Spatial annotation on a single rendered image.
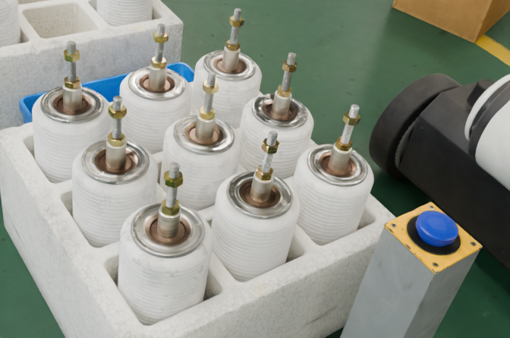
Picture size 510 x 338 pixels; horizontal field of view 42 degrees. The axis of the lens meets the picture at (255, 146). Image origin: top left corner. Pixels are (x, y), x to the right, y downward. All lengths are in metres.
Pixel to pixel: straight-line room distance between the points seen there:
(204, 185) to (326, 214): 0.15
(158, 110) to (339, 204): 0.26
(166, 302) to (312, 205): 0.21
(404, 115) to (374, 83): 0.38
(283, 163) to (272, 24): 0.78
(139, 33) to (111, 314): 0.58
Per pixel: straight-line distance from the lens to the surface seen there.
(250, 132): 0.86
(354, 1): 1.82
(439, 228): 0.66
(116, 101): 0.71
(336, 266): 0.81
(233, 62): 0.94
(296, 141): 0.86
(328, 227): 0.82
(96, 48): 1.14
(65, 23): 1.25
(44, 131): 0.84
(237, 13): 0.91
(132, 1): 1.16
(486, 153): 0.87
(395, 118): 1.12
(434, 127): 1.08
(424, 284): 0.66
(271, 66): 1.45
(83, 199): 0.76
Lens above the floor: 0.76
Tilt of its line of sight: 38 degrees down
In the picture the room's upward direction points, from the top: 11 degrees clockwise
